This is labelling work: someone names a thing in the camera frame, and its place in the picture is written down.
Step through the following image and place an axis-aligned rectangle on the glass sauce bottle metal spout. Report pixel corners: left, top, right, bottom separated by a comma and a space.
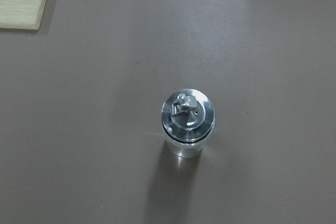
161, 88, 215, 158

